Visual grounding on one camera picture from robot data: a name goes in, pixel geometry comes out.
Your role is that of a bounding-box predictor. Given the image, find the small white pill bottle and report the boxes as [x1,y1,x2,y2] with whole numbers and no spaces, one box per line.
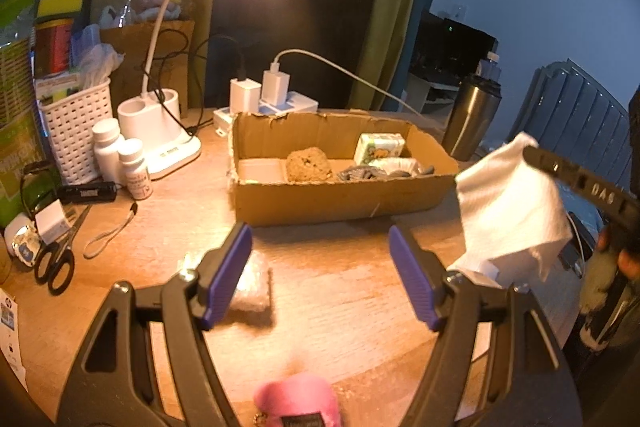
[117,138,152,201]

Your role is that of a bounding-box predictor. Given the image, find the brown paper bag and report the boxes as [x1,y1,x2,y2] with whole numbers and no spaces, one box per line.
[100,19,197,118]

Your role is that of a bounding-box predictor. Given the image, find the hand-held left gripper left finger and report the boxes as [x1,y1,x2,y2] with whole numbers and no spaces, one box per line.
[56,222,253,427]

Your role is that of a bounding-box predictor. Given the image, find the clear bag of white pads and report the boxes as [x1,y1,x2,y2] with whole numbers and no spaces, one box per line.
[370,157,420,178]

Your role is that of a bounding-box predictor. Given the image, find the purple plush toy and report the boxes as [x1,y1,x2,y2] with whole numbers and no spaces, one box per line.
[142,0,183,20]

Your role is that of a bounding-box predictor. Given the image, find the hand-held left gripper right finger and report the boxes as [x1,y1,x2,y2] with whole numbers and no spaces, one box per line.
[387,224,583,427]

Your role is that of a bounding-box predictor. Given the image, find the black scissors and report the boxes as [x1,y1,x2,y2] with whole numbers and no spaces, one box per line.
[34,204,93,295]

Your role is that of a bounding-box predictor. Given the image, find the pink plush toy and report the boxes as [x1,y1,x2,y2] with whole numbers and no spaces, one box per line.
[252,372,343,427]

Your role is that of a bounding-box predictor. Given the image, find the white charger with cable port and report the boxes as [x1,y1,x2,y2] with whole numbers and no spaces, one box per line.
[261,64,291,104]

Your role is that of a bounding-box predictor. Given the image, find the small white box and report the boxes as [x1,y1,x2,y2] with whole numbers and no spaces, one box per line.
[35,201,71,243]

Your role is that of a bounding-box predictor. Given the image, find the brown cardboard box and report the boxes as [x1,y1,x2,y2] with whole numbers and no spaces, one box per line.
[227,111,460,228]

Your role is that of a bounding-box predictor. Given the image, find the black monitor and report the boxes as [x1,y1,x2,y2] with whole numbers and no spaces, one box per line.
[407,9,498,85]

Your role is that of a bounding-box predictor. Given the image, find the white wipes packet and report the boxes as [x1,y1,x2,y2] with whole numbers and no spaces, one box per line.
[0,289,27,378]

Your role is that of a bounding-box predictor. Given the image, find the person's right hand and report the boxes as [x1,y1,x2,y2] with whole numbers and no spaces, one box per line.
[597,227,640,280]

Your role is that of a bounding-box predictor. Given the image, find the jar with yellow lid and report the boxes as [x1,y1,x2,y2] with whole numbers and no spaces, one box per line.
[34,0,86,75]

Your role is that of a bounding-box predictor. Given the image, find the large white pill bottle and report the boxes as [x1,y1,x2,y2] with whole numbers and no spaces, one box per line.
[91,118,126,185]

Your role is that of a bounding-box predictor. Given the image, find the black glasses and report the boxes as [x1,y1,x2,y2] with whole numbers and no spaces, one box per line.
[21,161,63,218]

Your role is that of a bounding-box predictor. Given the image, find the green yellow tissue pack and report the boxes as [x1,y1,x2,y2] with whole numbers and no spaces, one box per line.
[354,133,406,164]

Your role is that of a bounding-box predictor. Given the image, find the white woven basket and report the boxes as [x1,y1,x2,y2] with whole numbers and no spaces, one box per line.
[37,77,113,185]

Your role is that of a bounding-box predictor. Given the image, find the clear pack of cotton pads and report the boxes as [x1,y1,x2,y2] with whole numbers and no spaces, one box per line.
[227,249,273,313]

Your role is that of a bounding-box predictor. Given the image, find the white plastic bag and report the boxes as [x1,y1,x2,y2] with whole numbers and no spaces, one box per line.
[75,24,126,85]

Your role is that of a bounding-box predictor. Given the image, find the white round case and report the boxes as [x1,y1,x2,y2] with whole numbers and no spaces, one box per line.
[4,214,41,268]

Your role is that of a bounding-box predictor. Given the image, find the steel tumbler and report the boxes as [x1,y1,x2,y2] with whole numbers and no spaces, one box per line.
[441,74,502,162]

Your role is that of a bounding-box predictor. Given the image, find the black power cable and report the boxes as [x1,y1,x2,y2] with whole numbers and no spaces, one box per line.
[150,27,251,132]

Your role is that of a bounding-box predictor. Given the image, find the black flashlight with lanyard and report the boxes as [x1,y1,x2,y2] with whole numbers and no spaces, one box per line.
[57,181,139,259]

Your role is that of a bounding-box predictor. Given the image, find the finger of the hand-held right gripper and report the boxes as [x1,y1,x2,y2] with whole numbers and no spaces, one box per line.
[524,146,595,200]

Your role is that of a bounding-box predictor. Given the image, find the white paper towel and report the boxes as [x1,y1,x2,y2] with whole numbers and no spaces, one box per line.
[446,132,573,285]

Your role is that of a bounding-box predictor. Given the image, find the white charging cable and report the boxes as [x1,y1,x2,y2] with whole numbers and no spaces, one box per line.
[272,49,421,115]

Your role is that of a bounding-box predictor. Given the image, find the grey padded headboard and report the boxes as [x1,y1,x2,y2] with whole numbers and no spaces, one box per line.
[510,59,633,168]

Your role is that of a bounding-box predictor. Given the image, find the clear plastic bottle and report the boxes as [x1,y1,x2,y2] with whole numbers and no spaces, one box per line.
[477,52,501,80]

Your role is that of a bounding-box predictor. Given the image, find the brown round sponge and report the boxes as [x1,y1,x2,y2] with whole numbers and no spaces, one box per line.
[286,149,333,182]

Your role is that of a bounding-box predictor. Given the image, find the white power strip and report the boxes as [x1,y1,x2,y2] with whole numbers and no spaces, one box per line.
[214,91,319,132]

